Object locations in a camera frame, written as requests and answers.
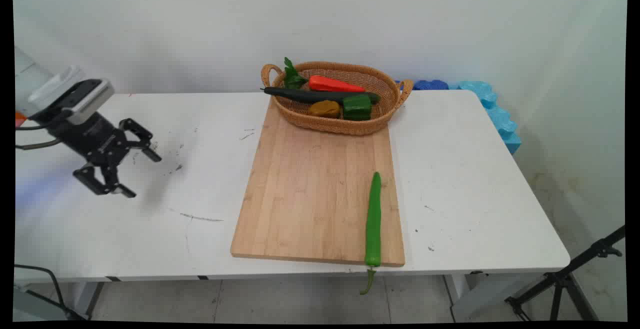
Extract woven wicker basket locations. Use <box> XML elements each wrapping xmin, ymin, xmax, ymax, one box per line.
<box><xmin>260</xmin><ymin>60</ymin><xmax>415</xmax><ymax>137</ymax></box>

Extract green bell pepper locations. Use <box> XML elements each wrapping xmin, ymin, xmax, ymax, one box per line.
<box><xmin>342</xmin><ymin>94</ymin><xmax>373</xmax><ymax>122</ymax></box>

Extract orange carrot with leaves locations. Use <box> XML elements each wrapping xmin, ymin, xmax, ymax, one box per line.
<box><xmin>283</xmin><ymin>57</ymin><xmax>366</xmax><ymax>94</ymax></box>

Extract long green chili pepper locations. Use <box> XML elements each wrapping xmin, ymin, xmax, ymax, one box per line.
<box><xmin>359</xmin><ymin>171</ymin><xmax>383</xmax><ymax>296</ymax></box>

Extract dark blue foam piece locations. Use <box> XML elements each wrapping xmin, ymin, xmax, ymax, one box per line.
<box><xmin>394</xmin><ymin>79</ymin><xmax>450</xmax><ymax>91</ymax></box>

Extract white table leg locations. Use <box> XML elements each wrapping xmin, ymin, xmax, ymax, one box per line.
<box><xmin>70</xmin><ymin>281</ymin><xmax>106</xmax><ymax>320</ymax></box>
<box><xmin>446</xmin><ymin>272</ymin><xmax>501</xmax><ymax>323</ymax></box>

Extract light blue foam piece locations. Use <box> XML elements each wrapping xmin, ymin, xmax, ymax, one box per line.
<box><xmin>448</xmin><ymin>80</ymin><xmax>522</xmax><ymax>155</ymax></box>

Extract black hanging cable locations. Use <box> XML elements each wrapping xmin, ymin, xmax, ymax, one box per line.
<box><xmin>14</xmin><ymin>263</ymin><xmax>89</xmax><ymax>321</ymax></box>

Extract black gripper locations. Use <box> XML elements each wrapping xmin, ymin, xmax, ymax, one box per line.
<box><xmin>46</xmin><ymin>111</ymin><xmax>163</xmax><ymax>199</ymax></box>

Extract black tripod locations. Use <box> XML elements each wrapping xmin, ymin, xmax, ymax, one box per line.
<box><xmin>504</xmin><ymin>224</ymin><xmax>626</xmax><ymax>323</ymax></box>

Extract wooden cutting board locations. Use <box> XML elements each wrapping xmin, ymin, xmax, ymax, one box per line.
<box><xmin>230</xmin><ymin>100</ymin><xmax>406</xmax><ymax>268</ymax></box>

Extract white grey wrist camera box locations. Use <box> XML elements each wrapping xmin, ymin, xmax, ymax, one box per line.
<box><xmin>27</xmin><ymin>65</ymin><xmax>116</xmax><ymax>126</ymax></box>

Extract brown potato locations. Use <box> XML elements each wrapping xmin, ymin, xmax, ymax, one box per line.
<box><xmin>307</xmin><ymin>100</ymin><xmax>343</xmax><ymax>119</ymax></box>

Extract dark green cucumber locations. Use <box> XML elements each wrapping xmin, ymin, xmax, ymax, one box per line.
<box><xmin>259</xmin><ymin>86</ymin><xmax>381</xmax><ymax>105</ymax></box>

